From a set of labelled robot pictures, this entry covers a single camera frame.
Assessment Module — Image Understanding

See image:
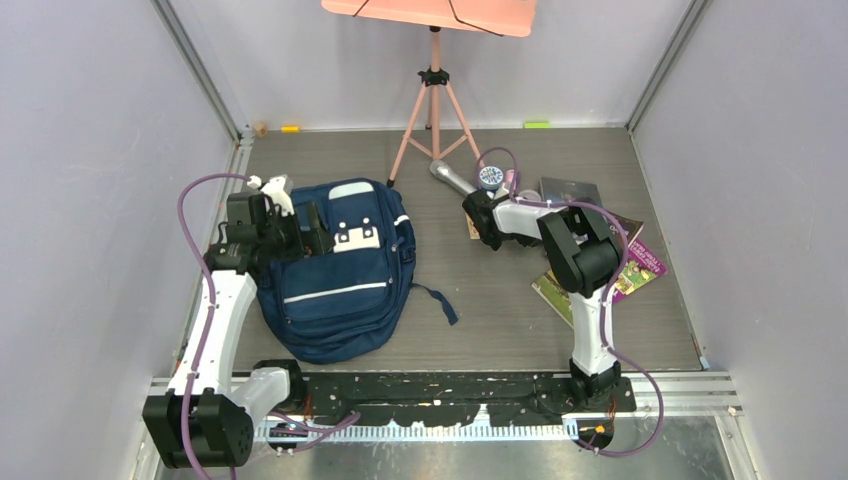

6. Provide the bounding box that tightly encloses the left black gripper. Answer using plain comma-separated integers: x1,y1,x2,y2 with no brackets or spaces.
258,202,334,262

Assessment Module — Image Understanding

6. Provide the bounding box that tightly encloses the navy blue student backpack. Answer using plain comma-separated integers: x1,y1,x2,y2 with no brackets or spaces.
257,178,417,365

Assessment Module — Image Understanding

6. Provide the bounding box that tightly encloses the dark blue fantasy book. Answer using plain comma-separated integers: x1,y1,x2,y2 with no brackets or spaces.
539,177,603,207

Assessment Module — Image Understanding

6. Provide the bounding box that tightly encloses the brown cover book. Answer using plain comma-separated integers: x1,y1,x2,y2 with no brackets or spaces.
609,212,644,247

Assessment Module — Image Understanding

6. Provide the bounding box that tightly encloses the purple magenta booklet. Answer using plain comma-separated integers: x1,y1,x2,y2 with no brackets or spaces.
612,239,668,304

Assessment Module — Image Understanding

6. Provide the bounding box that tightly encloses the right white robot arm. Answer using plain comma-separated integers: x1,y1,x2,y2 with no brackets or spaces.
462,190,627,411

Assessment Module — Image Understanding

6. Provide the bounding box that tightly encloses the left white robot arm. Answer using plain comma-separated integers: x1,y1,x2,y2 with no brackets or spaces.
142,193,333,479

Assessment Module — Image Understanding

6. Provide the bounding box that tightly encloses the orange calculator toy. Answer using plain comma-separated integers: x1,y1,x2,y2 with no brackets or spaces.
466,216,480,240

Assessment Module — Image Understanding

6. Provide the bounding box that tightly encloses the blue patterned round tin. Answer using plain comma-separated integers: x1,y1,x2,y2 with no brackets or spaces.
477,165,505,192

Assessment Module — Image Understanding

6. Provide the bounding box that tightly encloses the clear small round container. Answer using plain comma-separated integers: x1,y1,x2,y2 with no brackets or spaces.
518,189,541,202

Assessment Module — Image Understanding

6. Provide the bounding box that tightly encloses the silver microphone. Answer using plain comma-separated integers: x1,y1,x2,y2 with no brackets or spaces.
429,160,477,196

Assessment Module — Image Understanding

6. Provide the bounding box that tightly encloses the green tape piece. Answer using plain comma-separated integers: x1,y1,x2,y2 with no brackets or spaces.
522,120,551,129

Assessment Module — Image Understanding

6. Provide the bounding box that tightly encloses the small cork piece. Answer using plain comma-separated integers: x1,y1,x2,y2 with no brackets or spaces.
253,121,268,138

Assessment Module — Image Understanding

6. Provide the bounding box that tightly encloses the green yellow booklet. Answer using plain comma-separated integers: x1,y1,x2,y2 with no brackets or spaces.
531,270,574,328

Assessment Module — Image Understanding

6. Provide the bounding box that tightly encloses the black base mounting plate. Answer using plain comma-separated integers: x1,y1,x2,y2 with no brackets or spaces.
291,372,636,427

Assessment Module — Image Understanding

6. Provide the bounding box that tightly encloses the pink music stand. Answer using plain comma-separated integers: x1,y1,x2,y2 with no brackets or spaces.
321,0,537,188

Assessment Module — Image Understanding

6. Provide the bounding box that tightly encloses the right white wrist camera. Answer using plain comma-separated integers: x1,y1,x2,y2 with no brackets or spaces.
493,183,513,200

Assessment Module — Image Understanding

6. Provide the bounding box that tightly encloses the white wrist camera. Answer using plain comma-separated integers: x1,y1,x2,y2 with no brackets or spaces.
246,174,295,216
493,183,513,200

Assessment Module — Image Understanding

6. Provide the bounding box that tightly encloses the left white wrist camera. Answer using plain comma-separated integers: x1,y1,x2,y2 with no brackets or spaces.
246,174,295,216

